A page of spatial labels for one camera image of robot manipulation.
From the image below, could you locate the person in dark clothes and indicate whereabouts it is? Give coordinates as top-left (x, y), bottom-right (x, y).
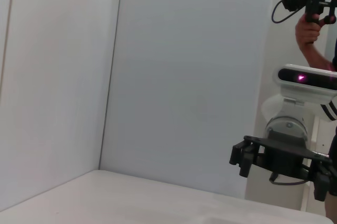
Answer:
top-left (324, 47), bottom-right (337, 224)

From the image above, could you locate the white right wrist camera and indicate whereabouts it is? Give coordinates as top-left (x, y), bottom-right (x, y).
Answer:
top-left (276, 63), bottom-right (337, 104)

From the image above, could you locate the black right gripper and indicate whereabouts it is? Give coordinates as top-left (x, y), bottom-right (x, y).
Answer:
top-left (229, 131), bottom-right (337, 202)

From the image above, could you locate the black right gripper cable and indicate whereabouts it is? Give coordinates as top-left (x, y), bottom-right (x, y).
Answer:
top-left (268, 172), bottom-right (308, 186)

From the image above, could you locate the person right hand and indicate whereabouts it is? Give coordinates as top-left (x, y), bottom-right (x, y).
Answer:
top-left (294, 14), bottom-right (321, 46)

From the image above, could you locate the black handheld teleoperation controller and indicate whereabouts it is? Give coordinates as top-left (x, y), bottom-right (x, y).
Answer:
top-left (280, 0), bottom-right (337, 45)

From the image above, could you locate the person right forearm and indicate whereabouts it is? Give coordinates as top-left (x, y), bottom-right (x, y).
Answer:
top-left (299, 38), bottom-right (337, 72)

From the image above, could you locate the black controller cable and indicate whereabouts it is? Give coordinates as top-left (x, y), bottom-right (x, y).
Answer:
top-left (271, 0), bottom-right (308, 24)

